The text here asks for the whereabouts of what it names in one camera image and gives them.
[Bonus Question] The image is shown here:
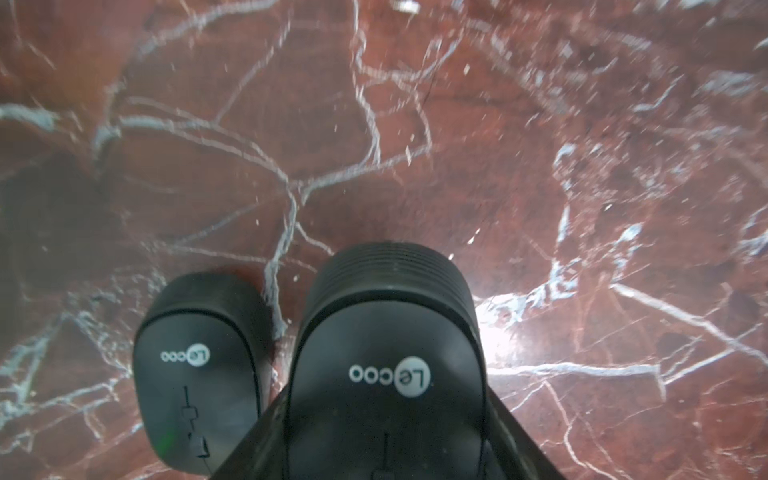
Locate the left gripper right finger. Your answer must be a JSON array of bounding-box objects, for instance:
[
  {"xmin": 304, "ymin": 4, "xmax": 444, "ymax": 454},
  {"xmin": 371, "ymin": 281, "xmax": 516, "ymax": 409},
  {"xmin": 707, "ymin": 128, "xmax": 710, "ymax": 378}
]
[{"xmin": 482, "ymin": 388, "xmax": 565, "ymax": 480}]

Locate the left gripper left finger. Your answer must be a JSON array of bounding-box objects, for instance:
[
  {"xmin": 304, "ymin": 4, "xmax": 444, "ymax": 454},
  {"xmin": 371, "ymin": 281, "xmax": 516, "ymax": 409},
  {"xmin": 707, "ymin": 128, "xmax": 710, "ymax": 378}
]
[{"xmin": 210, "ymin": 388, "xmax": 288, "ymax": 480}]

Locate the black Lecoo mouse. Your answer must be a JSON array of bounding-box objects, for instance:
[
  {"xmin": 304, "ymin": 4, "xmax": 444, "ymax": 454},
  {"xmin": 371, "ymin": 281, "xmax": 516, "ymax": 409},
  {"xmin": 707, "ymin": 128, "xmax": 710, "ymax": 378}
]
[
  {"xmin": 285, "ymin": 242, "xmax": 487, "ymax": 479},
  {"xmin": 132, "ymin": 271, "xmax": 272, "ymax": 476}
]

